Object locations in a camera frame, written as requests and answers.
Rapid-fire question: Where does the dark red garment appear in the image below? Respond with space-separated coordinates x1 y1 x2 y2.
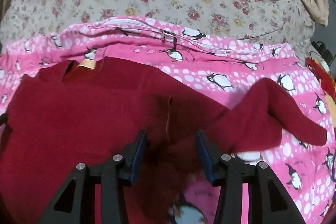
1 58 327 223

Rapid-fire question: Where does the pink penguin blanket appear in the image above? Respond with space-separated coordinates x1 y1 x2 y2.
1 16 335 223

